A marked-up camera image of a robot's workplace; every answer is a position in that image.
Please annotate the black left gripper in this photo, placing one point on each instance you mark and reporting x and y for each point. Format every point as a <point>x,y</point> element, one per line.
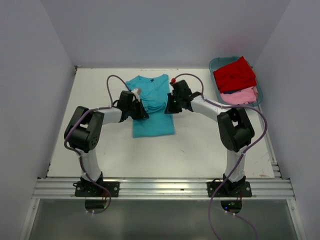
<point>142,113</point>

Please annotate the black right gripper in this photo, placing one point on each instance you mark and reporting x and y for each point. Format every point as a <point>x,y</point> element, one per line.
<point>170,109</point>

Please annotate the turquoise t shirt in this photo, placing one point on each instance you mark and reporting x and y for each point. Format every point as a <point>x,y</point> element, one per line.
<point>154,98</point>

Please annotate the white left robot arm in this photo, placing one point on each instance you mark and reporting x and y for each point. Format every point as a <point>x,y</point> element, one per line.
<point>83,132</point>

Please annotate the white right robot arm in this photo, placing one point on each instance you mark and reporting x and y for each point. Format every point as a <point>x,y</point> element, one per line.
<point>235,131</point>

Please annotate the red t shirt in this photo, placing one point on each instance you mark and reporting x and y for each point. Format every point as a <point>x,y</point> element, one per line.
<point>235,76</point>

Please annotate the pink t shirt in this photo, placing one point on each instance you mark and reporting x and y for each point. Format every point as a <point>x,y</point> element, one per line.
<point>244,96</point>

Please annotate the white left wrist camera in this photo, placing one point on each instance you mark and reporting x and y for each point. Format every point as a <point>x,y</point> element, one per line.
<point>136,92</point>

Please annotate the aluminium mounting rail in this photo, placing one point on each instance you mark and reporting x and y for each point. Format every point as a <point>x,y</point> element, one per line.
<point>166,188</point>

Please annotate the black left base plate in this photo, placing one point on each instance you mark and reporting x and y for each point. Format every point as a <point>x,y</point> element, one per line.
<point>110,188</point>

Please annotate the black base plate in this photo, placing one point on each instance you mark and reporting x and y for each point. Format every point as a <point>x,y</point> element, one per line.
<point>229,189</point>
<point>110,188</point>

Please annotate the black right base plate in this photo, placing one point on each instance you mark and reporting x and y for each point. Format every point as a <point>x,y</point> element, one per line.
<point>229,189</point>

